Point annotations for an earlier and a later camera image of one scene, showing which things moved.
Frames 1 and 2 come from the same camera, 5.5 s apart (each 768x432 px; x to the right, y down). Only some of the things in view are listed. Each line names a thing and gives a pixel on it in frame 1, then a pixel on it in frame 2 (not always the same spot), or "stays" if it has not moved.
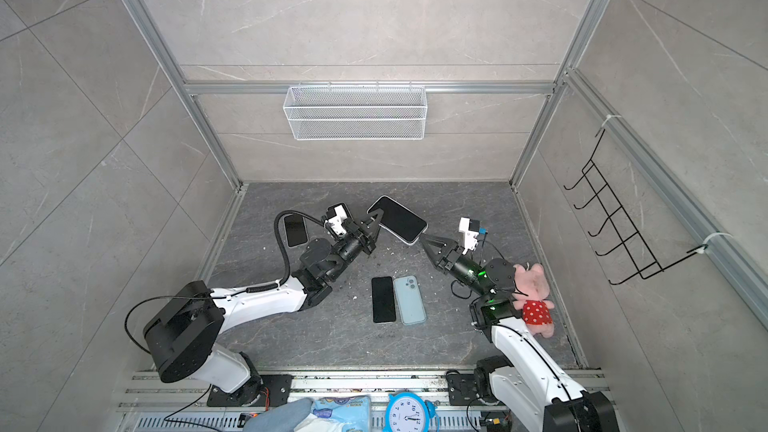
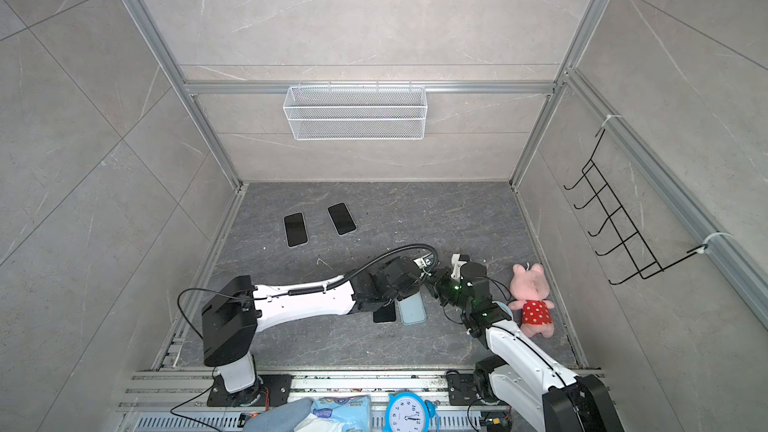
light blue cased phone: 410,301 stays
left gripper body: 362,241 -> 412,291
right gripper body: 464,269 -> 449,289
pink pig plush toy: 530,295 stays
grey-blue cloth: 281,417 stays
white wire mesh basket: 355,112 stays
